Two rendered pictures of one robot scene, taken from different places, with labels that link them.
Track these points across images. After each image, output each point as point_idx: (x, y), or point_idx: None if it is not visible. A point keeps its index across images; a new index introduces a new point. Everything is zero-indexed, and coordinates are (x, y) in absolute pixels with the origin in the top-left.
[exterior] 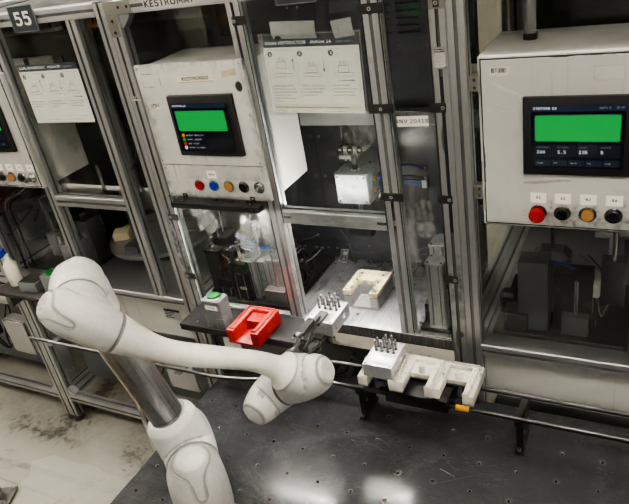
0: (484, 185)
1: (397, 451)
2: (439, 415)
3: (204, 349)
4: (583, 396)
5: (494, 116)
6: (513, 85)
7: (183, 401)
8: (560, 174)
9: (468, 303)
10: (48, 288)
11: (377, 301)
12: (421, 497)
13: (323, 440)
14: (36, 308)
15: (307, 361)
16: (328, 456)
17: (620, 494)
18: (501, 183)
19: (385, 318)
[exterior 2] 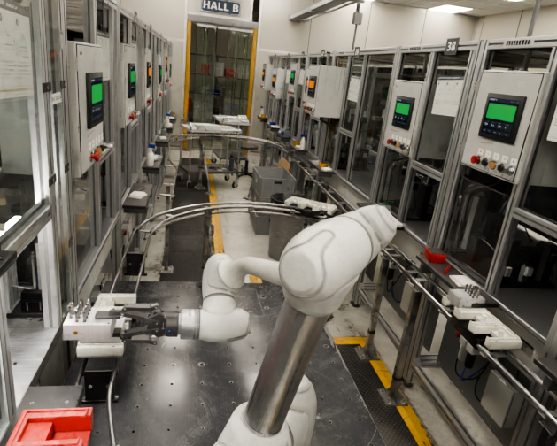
0: (80, 145)
1: (151, 370)
2: (103, 358)
3: (274, 261)
4: (84, 293)
5: (81, 88)
6: (83, 65)
7: (242, 409)
8: (96, 125)
9: (74, 257)
10: (359, 248)
11: None
12: (190, 349)
13: (153, 418)
14: (393, 226)
15: (226, 256)
16: (172, 407)
17: (156, 290)
18: (83, 141)
19: (29, 342)
